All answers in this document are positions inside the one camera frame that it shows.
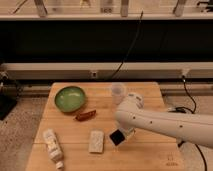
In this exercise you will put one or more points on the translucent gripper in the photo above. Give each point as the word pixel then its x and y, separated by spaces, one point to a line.
pixel 125 133

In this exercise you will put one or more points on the black eraser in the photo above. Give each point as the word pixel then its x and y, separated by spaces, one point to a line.
pixel 117 137

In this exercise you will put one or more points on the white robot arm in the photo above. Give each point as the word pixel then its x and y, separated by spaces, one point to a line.
pixel 194 128

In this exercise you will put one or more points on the white sponge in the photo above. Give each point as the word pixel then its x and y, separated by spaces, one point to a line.
pixel 96 142

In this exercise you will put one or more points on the brown chili pepper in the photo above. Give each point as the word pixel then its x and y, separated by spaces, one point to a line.
pixel 85 116

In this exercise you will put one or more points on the clear plastic cup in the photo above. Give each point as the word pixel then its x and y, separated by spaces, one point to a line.
pixel 118 92

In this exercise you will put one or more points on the green bowl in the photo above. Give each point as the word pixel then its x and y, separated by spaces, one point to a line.
pixel 70 99

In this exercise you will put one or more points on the white plastic bottle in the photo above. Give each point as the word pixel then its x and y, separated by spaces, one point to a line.
pixel 53 148

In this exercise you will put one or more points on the black equipment at left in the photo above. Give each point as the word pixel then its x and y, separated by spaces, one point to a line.
pixel 7 103

